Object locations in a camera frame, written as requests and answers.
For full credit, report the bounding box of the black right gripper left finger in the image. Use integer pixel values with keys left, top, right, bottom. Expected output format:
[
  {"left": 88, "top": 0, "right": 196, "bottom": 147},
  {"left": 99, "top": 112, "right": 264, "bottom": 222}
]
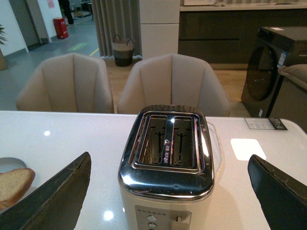
[{"left": 0, "top": 152, "right": 91, "bottom": 230}]

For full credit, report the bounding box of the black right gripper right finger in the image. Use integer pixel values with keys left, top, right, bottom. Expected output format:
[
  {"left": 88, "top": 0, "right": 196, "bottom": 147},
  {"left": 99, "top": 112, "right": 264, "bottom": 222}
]
[{"left": 248, "top": 155, "right": 307, "bottom": 230}]

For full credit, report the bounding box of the brown bread slice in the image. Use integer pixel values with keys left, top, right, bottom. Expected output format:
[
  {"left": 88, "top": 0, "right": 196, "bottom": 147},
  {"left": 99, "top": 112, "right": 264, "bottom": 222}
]
[{"left": 0, "top": 168, "right": 35, "bottom": 210}]

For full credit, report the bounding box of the white round plate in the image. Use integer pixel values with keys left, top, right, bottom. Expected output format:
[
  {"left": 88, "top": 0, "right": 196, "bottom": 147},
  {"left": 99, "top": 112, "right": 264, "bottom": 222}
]
[{"left": 0, "top": 157, "right": 27, "bottom": 173}]

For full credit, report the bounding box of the black white label card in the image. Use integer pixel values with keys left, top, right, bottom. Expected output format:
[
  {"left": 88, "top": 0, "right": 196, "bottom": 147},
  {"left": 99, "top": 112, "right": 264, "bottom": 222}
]
[{"left": 245, "top": 118, "right": 287, "bottom": 130}]

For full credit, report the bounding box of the cream chrome two-slot toaster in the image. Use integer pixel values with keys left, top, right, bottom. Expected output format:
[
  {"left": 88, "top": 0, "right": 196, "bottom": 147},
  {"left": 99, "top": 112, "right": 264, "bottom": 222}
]
[{"left": 118, "top": 105, "right": 214, "bottom": 230}]

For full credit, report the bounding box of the beige chair left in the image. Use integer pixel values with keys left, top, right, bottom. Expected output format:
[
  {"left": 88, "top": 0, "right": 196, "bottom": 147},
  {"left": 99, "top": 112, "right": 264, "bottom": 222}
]
[{"left": 16, "top": 53, "right": 114, "bottom": 114}]

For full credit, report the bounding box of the beige chair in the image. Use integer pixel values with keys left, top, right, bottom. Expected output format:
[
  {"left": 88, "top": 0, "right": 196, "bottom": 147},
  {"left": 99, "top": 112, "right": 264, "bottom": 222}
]
[
  {"left": 117, "top": 54, "right": 231, "bottom": 116},
  {"left": 16, "top": 53, "right": 114, "bottom": 114}
]

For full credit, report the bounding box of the beige cushion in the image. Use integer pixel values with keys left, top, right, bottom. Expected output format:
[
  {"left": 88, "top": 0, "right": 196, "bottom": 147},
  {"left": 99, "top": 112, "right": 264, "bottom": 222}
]
[{"left": 278, "top": 64, "right": 307, "bottom": 90}]

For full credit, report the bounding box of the green potted plant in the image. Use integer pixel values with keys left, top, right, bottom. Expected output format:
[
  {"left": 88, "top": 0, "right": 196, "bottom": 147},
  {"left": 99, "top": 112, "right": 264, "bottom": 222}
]
[{"left": 0, "top": 24, "right": 8, "bottom": 71}]

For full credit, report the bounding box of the black washing machine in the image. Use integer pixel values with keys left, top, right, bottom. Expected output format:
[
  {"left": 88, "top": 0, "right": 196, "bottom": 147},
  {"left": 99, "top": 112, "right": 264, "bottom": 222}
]
[{"left": 241, "top": 26, "right": 307, "bottom": 118}]

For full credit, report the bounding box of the beige chair right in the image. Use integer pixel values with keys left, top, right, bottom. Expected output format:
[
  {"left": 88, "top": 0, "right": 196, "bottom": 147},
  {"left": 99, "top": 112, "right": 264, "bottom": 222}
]
[{"left": 117, "top": 54, "right": 231, "bottom": 116}]

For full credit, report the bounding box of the woven laundry basket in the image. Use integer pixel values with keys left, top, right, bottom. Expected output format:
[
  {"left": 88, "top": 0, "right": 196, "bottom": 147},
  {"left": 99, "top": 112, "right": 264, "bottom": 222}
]
[{"left": 111, "top": 34, "right": 134, "bottom": 67}]

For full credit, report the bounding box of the dark kitchen counter cabinet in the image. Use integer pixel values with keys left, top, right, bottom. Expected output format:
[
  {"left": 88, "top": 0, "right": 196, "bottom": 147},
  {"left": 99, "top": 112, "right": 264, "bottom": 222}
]
[{"left": 178, "top": 5, "right": 307, "bottom": 69}]

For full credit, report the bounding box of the red fire extinguisher box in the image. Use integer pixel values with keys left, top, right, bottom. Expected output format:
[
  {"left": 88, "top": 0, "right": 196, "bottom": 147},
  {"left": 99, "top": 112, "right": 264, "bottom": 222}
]
[{"left": 53, "top": 18, "right": 69, "bottom": 39}]

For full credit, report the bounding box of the grey door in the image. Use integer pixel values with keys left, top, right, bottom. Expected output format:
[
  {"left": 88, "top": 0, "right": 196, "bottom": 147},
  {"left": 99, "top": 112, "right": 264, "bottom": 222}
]
[{"left": 9, "top": 0, "right": 39, "bottom": 51}]

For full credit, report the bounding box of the grey curtain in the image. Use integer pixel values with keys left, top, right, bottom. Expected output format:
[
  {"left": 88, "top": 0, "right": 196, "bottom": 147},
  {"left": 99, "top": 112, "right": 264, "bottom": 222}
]
[{"left": 92, "top": 0, "right": 142, "bottom": 57}]

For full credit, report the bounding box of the background table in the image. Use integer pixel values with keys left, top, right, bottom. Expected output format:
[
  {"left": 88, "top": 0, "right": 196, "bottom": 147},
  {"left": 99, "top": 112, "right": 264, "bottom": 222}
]
[{"left": 70, "top": 0, "right": 92, "bottom": 18}]

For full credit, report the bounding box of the person in dark trousers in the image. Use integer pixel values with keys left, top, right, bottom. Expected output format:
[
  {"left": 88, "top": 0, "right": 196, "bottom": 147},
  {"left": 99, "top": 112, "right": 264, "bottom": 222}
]
[{"left": 58, "top": 0, "right": 74, "bottom": 25}]

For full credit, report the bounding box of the grey cloth on counter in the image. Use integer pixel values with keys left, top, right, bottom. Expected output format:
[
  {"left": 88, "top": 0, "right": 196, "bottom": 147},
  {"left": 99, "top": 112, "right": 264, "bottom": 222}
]
[{"left": 214, "top": 2, "right": 225, "bottom": 7}]

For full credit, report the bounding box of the white tall cabinet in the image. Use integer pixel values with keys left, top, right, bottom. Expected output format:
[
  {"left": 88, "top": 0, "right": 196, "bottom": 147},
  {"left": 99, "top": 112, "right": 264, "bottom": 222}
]
[{"left": 139, "top": 0, "right": 180, "bottom": 59}]

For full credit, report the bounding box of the white microwave oven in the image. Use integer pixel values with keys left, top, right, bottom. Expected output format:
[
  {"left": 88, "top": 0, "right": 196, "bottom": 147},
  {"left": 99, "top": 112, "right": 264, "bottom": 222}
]
[{"left": 183, "top": 0, "right": 217, "bottom": 6}]

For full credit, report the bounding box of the red wall notice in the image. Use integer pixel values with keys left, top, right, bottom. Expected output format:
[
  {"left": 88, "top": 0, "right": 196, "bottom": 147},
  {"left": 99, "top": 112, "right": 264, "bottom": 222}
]
[{"left": 47, "top": 0, "right": 55, "bottom": 9}]

